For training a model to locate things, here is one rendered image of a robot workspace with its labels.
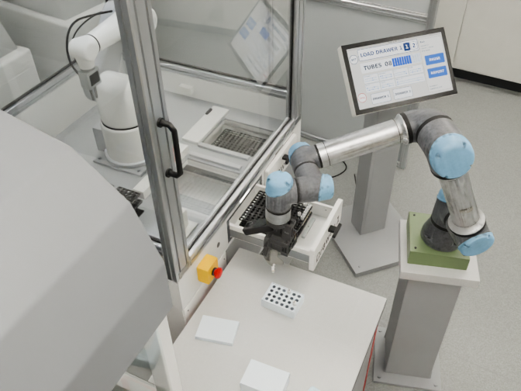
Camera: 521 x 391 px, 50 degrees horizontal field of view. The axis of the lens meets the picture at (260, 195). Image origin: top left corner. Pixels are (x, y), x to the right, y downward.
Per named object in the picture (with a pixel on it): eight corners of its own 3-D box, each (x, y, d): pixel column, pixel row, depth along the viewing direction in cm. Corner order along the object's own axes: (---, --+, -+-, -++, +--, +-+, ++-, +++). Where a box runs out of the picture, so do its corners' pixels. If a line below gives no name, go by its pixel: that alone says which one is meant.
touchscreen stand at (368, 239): (428, 255, 308) (471, 98, 241) (355, 277, 298) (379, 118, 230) (384, 199, 344) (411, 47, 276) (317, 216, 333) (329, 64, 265)
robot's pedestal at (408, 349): (436, 336, 269) (474, 225, 219) (440, 392, 247) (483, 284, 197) (374, 327, 274) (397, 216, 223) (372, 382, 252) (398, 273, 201)
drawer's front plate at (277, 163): (295, 153, 246) (296, 133, 239) (268, 193, 226) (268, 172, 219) (292, 153, 246) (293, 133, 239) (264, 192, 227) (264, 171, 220)
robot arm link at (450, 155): (479, 219, 194) (450, 108, 157) (500, 251, 183) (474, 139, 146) (446, 233, 196) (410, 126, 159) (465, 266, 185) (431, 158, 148)
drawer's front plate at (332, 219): (340, 219, 214) (343, 198, 207) (312, 271, 195) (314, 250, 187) (336, 218, 215) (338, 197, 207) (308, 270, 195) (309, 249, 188)
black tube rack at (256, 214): (312, 218, 212) (312, 205, 208) (294, 249, 201) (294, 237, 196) (260, 202, 220) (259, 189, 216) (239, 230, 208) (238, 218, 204)
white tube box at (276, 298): (304, 301, 192) (304, 294, 190) (294, 319, 187) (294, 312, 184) (271, 288, 197) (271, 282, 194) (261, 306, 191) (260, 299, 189)
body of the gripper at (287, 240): (286, 259, 168) (288, 231, 160) (261, 250, 171) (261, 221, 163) (297, 243, 173) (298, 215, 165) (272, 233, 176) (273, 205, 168)
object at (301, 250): (335, 218, 213) (336, 206, 209) (310, 264, 195) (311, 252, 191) (242, 189, 226) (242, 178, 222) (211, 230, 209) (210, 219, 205)
